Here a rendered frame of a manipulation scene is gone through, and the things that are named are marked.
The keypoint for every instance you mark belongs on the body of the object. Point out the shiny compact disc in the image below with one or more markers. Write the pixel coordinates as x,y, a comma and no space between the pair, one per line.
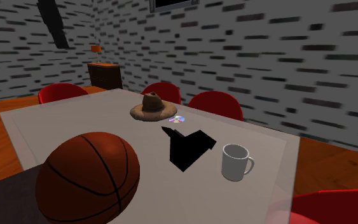
177,119

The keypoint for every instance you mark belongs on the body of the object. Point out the white mug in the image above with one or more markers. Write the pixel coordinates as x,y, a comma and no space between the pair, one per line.
233,167

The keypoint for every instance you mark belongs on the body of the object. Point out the orange basketball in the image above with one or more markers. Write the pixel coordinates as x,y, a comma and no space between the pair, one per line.
82,173

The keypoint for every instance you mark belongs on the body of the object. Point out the pale dining table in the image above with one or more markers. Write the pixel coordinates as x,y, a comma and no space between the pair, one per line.
88,114

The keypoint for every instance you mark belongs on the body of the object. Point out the dark wooden dresser with lamp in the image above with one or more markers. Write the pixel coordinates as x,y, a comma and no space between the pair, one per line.
104,76

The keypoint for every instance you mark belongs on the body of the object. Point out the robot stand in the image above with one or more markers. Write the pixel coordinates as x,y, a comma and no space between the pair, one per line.
5,204

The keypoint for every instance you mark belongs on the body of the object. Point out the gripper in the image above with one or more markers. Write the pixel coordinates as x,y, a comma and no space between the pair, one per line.
53,21

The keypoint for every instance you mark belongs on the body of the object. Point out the red chair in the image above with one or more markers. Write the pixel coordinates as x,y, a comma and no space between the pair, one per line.
216,104
166,91
336,208
61,91

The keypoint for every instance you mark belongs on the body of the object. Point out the grey framed wall picture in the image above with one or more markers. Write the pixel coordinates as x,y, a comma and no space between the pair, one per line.
174,3

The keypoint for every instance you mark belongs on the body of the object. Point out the brown brimmed hat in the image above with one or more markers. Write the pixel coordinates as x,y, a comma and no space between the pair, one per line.
152,107

